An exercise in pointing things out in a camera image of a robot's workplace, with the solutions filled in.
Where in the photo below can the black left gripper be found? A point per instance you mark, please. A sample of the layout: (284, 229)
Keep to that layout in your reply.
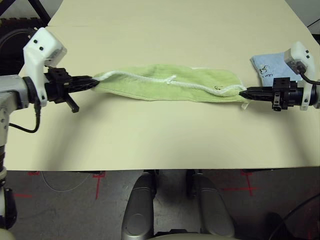
(57, 86)

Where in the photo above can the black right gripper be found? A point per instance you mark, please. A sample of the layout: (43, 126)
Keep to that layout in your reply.
(285, 93)

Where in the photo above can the green towel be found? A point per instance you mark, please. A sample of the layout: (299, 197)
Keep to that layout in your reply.
(175, 92)

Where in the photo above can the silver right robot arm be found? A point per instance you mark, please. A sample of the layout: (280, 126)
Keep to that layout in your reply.
(316, 97)

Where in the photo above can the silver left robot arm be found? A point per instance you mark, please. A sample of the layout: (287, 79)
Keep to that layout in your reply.
(10, 87)

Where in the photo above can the folded blue towel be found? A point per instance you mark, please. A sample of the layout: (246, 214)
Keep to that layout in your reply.
(270, 63)

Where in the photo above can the black diagonal metal bar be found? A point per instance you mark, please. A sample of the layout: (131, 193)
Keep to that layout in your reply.
(45, 12)

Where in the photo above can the grey right robot leg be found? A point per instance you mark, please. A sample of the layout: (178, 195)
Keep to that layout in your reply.
(212, 200)

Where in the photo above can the grey robot leg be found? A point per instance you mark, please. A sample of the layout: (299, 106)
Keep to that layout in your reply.
(212, 200)
(140, 200)

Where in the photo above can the red floor tape strip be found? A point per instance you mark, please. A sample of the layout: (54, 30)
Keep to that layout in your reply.
(22, 195)

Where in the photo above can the grey left robot leg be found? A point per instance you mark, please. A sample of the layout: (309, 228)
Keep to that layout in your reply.
(140, 200)

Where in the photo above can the beige robot torso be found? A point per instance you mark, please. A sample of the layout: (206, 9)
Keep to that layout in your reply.
(195, 237)

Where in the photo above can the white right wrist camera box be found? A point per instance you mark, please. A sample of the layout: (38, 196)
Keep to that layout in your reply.
(300, 53)

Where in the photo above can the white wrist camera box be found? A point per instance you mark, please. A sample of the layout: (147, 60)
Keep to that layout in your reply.
(40, 45)
(300, 53)

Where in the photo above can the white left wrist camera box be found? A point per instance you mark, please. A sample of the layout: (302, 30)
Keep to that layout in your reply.
(40, 45)

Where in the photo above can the black table bracket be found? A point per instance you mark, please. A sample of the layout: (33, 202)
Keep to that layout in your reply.
(99, 172)

